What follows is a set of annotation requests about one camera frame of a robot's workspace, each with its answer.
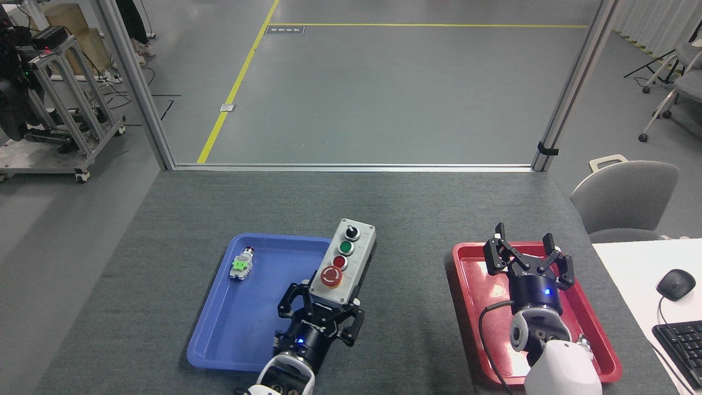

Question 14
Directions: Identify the black tripod stand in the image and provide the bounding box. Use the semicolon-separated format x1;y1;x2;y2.
623;48;683;86

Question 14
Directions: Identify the white desk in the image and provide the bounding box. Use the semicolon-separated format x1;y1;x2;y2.
591;238;702;395

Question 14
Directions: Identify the red plastic tray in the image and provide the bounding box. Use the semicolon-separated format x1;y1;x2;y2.
452;241;623;385

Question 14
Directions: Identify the black mouse cable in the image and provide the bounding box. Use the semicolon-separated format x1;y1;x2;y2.
657;296;697;395

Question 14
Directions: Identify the black keyboard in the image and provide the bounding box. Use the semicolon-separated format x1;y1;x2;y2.
652;320;702;391

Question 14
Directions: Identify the grey office chair on wheels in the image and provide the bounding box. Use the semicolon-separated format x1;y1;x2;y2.
638;21;702;143

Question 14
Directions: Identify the brown cardboard box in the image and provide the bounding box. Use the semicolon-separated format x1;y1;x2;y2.
34;3;113;77

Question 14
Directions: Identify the silver aluminium post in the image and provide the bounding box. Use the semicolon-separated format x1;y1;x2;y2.
531;0;621;173
97;0;176;171

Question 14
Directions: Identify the grey shell chair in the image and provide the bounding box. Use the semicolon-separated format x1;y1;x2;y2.
569;160;681;244

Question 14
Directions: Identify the aluminium frame cart on wheels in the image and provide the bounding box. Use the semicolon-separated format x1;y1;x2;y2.
0;34;127;184

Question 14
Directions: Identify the person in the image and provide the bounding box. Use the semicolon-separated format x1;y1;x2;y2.
115;0;157;67

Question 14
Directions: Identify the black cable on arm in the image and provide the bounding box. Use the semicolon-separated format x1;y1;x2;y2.
478;300;517;395

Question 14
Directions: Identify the silver aluminium table rail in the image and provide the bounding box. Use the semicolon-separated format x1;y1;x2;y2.
173;163;535;173

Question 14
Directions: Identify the black machine on cart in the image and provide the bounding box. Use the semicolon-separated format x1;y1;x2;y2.
0;11;69;144

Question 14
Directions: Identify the push button with green block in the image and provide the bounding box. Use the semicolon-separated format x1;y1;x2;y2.
229;247;256;281

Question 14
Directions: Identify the white handle frame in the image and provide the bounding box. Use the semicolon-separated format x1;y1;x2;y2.
588;154;629;174

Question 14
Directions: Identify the grey control box with buttons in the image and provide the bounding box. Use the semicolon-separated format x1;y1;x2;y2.
307;218;377;307

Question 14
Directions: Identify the black computer mouse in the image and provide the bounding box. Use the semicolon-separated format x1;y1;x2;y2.
656;269;697;301

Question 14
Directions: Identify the blue plastic tray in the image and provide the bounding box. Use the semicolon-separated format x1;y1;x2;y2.
186;233;335;374

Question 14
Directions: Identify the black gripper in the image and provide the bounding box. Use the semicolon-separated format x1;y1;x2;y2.
483;222;575;318
273;281;366;375

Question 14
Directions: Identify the white curtain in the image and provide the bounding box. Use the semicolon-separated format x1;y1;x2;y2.
612;0;702;55

